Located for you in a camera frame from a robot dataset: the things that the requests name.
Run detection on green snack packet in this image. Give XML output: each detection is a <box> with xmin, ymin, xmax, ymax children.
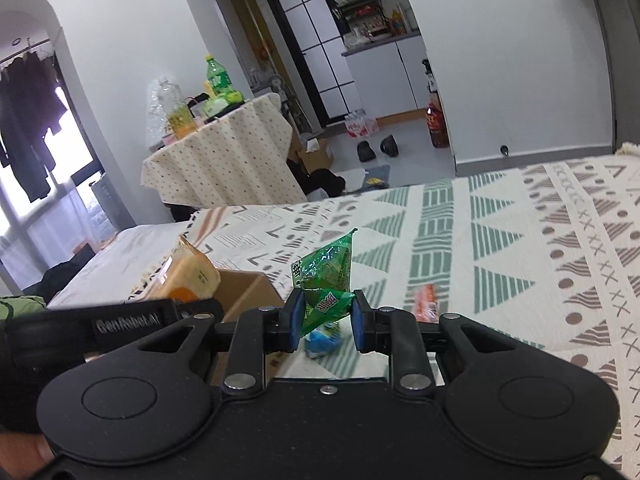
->
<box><xmin>291</xmin><ymin>229</ymin><xmax>356</xmax><ymax>336</ymax></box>

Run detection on blue green candy packet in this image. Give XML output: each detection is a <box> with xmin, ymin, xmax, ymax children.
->
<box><xmin>304</xmin><ymin>322</ymin><xmax>343</xmax><ymax>359</ymax></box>

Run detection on brown cardboard box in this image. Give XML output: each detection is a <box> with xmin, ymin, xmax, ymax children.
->
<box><xmin>127</xmin><ymin>235</ymin><xmax>286</xmax><ymax>386</ymax></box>

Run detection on orange snack packet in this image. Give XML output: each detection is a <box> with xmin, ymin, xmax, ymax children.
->
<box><xmin>412</xmin><ymin>284</ymin><xmax>439</xmax><ymax>323</ymax></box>

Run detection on small cardboard box on floor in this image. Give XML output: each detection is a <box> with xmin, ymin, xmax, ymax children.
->
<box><xmin>298</xmin><ymin>139</ymin><xmax>334</xmax><ymax>174</ymax></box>

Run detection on left black slipper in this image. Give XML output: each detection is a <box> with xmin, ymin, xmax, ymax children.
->
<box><xmin>357</xmin><ymin>141</ymin><xmax>376</xmax><ymax>162</ymax></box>

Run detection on black slipper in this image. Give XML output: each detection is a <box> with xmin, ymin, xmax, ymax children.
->
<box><xmin>357</xmin><ymin>141</ymin><xmax>376</xmax><ymax>162</ymax></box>
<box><xmin>380</xmin><ymin>134</ymin><xmax>399</xmax><ymax>158</ymax></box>

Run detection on dotted tablecloth table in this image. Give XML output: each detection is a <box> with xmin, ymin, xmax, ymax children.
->
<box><xmin>141</xmin><ymin>93</ymin><xmax>306</xmax><ymax>209</ymax></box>

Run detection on right black slipper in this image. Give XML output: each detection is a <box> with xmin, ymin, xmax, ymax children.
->
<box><xmin>380</xmin><ymin>134</ymin><xmax>399</xmax><ymax>158</ymax></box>

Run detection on water bottle pack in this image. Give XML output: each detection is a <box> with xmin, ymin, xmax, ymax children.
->
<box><xmin>344</xmin><ymin>110</ymin><xmax>380</xmax><ymax>139</ymax></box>

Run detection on brown oil bottle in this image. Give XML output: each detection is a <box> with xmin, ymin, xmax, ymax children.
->
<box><xmin>425</xmin><ymin>102</ymin><xmax>449</xmax><ymax>148</ymax></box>

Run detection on patterned bed blanket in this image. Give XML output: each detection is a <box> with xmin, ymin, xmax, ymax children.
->
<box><xmin>184</xmin><ymin>145</ymin><xmax>639</xmax><ymax>478</ymax></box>

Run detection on clear plastic bottle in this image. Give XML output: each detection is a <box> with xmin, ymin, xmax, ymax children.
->
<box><xmin>157</xmin><ymin>77</ymin><xmax>198</xmax><ymax>140</ymax></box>

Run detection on hanging dark clothes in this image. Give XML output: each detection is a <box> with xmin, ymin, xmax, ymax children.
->
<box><xmin>1</xmin><ymin>52</ymin><xmax>67</xmax><ymax>203</ymax></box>

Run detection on green soda bottle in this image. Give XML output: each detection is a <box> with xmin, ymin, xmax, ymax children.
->
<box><xmin>205</xmin><ymin>55</ymin><xmax>233</xmax><ymax>96</ymax></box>

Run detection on white kitchen cabinet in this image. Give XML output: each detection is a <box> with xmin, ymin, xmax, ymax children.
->
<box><xmin>343</xmin><ymin>32</ymin><xmax>430</xmax><ymax>118</ymax></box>

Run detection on black framed glass door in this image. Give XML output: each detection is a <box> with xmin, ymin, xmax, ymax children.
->
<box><xmin>267</xmin><ymin>0</ymin><xmax>361</xmax><ymax>127</ymax></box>

